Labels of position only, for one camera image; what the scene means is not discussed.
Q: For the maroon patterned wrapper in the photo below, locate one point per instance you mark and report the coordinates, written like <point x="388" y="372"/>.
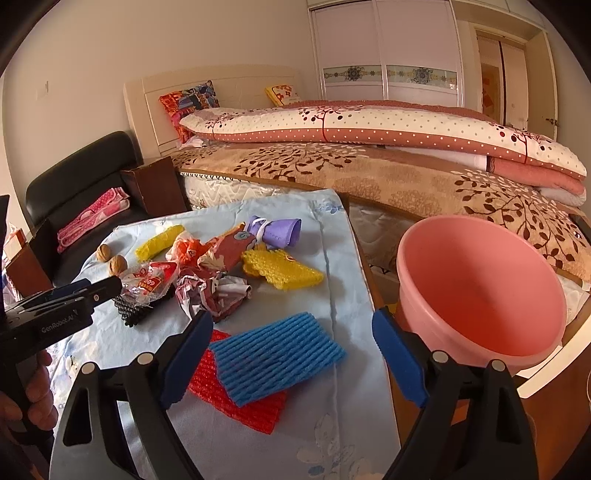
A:
<point x="226" y="251"/>

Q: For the brown walnut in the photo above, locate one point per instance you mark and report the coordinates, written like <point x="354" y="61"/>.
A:
<point x="117" y="265"/>
<point x="104" y="253"/>

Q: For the brown wooden nightstand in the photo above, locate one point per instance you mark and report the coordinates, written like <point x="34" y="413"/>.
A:
<point x="157" y="184"/>

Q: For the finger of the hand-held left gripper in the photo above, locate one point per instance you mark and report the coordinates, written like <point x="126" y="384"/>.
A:
<point x="74" y="287"/>
<point x="108" y="290"/>

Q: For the red foam net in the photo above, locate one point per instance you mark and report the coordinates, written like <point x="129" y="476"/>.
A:
<point x="258" y="413"/>

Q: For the black foam net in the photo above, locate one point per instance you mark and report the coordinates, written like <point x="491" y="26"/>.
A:
<point x="134" y="311"/>

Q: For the person's left hand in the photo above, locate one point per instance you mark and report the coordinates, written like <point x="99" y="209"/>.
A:
<point x="41" y="392"/>

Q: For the pink plastic basin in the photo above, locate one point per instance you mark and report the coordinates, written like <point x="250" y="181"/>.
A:
<point x="480" y="286"/>

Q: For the purple cloth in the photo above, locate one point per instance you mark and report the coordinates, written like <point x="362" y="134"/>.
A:
<point x="277" y="233"/>

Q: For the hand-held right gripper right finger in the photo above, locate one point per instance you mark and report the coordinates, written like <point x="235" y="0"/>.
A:
<point x="397" y="360"/>

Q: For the folded pink blanket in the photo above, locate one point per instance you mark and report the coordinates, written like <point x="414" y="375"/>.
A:
<point x="531" y="173"/>

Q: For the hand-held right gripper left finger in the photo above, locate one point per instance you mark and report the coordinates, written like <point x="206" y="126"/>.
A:
<point x="184" y="364"/>

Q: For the bed with cream headboard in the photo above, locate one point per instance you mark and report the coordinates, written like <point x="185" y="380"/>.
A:
<point x="221" y="189"/>

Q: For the light blue floral tablecloth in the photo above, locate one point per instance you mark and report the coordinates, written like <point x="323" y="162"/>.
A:
<point x="341" y="332"/>

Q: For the yellow flower-print pillow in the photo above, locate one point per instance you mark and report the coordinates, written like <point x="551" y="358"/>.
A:
<point x="284" y="94"/>

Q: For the white sliding-door wardrobe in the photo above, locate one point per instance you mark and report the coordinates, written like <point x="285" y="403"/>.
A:
<point x="388" y="41"/>

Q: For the yellow foam net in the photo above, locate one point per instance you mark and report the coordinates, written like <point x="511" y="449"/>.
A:
<point x="159" y="242"/>
<point x="281" y="272"/>

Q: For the blue foam net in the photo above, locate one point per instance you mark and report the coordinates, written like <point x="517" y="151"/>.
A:
<point x="272" y="357"/>

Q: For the colourful printed pillow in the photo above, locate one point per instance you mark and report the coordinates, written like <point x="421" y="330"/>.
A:
<point x="194" y="99"/>

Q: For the cream room door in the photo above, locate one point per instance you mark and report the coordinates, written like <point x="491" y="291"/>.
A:
<point x="540" y="78"/>

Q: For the black leather chair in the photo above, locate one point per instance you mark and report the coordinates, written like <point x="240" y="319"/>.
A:
<point x="74" y="175"/>

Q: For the folded dotted quilt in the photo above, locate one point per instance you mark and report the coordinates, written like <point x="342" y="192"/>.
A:
<point x="346" y="124"/>

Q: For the pink folded cloth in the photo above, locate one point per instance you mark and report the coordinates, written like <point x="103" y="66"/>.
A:
<point x="92" y="217"/>

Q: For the red and white plastic wrapper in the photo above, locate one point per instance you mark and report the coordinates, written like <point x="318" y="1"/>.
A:
<point x="147" y="281"/>

